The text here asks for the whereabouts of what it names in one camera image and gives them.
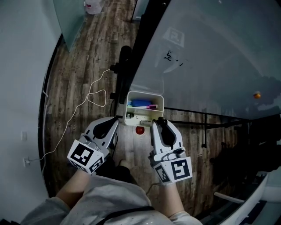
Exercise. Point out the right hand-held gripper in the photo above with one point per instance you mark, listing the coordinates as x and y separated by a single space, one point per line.
175 169

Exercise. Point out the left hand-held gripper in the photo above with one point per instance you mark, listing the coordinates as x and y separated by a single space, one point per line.
83 156

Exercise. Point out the person's left forearm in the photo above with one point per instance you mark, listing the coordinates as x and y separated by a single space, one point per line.
72 189

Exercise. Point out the person's right forearm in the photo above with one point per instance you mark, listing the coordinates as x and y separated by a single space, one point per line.
170 200

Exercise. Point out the large whiteboard on stand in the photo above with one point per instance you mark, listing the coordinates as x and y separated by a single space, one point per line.
125 66

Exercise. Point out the white plastic storage box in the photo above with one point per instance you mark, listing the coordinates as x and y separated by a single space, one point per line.
158 114

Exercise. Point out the red round magnet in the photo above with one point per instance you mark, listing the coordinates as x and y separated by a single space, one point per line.
140 130

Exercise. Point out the person's black trousers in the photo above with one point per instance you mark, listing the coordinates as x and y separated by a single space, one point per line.
123 174

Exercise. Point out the person's grey shirt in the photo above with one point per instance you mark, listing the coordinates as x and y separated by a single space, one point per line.
109 193

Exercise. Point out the black office chair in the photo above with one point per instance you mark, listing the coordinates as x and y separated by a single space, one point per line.
246 153

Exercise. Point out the orange round magnet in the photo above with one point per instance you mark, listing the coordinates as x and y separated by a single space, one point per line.
256 95

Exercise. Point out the white desk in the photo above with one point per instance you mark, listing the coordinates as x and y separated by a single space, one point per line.
259 197

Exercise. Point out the frosted glass door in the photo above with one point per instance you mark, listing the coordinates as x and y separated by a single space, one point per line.
70 22

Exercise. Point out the clear plastic water jug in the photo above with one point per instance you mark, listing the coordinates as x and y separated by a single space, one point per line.
93 6

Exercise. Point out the white wall conduit piece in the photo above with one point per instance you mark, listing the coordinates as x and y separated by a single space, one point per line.
45 93

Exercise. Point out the white wall plate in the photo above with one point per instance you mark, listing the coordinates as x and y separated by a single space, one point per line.
23 135

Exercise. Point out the white wall socket with plug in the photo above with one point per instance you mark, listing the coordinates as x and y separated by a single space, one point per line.
26 162

